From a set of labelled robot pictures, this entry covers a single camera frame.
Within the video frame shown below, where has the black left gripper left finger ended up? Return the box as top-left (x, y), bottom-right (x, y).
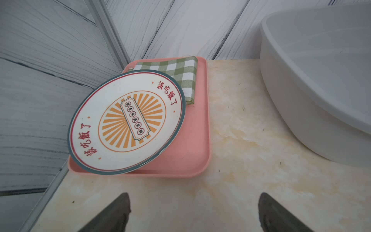
top-left (79, 193), bottom-right (131, 232)

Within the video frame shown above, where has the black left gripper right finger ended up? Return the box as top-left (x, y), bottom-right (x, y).
top-left (258, 192), bottom-right (313, 232)

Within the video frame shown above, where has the grey plastic storage box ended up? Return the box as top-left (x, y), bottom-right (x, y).
top-left (260, 3), bottom-right (371, 168)

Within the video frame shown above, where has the round patterned ceramic plate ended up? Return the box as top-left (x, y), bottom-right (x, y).
top-left (68, 70), bottom-right (186, 175)

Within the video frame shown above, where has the pink plastic tray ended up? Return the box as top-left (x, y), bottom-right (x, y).
top-left (68, 57), bottom-right (211, 178)

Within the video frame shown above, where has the green checkered cloth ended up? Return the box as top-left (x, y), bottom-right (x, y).
top-left (128, 56), bottom-right (198, 104)

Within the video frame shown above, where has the left aluminium frame post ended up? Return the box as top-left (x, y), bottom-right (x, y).
top-left (84, 0), bottom-right (130, 70)

